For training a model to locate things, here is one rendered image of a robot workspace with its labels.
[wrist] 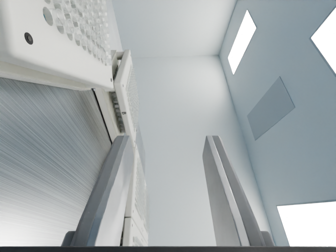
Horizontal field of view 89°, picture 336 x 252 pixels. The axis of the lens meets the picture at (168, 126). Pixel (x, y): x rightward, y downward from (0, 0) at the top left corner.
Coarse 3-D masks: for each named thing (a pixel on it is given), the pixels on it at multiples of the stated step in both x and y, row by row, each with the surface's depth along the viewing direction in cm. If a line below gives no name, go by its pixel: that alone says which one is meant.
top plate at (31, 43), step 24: (0, 0) 10; (24, 0) 12; (0, 24) 11; (24, 24) 12; (48, 24) 15; (0, 48) 11; (24, 48) 12; (48, 48) 14; (72, 48) 19; (48, 72) 16; (72, 72) 18; (96, 72) 26
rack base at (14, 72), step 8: (0, 64) 15; (8, 64) 16; (0, 72) 16; (8, 72) 16; (16, 72) 17; (24, 72) 18; (32, 72) 19; (40, 72) 20; (24, 80) 20; (32, 80) 20; (40, 80) 21; (48, 80) 21; (56, 80) 23; (64, 80) 25; (72, 80) 28; (72, 88) 31; (80, 88) 32; (88, 88) 34
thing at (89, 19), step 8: (64, 0) 16; (72, 0) 17; (80, 0) 19; (88, 0) 21; (96, 0) 25; (64, 8) 16; (72, 8) 17; (80, 8) 19; (88, 8) 22; (96, 8) 25; (72, 16) 17; (80, 16) 19; (88, 16) 22; (96, 16) 24; (104, 16) 28; (80, 24) 19; (88, 24) 21; (96, 24) 24; (104, 24) 28; (88, 32) 21; (96, 32) 26; (104, 32) 28; (96, 40) 24; (104, 40) 28; (104, 48) 27
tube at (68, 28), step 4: (64, 20) 16; (68, 20) 16; (64, 24) 16; (68, 24) 17; (72, 24) 17; (60, 28) 16; (64, 28) 16; (68, 28) 16; (72, 28) 17; (60, 32) 16; (64, 32) 16; (68, 32) 16; (72, 32) 17
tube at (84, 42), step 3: (84, 33) 20; (84, 36) 20; (84, 39) 20; (87, 39) 20; (78, 42) 19; (81, 42) 20; (84, 42) 20; (87, 42) 20; (78, 45) 20; (81, 45) 20; (84, 45) 20; (87, 45) 20
